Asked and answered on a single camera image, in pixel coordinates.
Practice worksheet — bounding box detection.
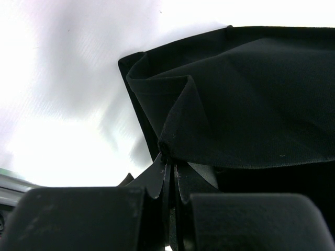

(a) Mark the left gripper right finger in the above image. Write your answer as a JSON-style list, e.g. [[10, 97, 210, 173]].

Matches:
[[174, 163, 334, 250]]

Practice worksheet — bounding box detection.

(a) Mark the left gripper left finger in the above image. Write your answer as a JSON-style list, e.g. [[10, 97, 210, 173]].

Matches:
[[1, 156, 170, 250]]

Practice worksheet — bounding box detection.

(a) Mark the black canvas bag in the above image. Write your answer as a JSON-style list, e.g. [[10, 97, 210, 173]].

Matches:
[[118, 26, 334, 196]]

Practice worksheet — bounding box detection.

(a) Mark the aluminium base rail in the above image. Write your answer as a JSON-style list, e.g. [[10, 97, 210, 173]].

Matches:
[[1, 168, 40, 207]]

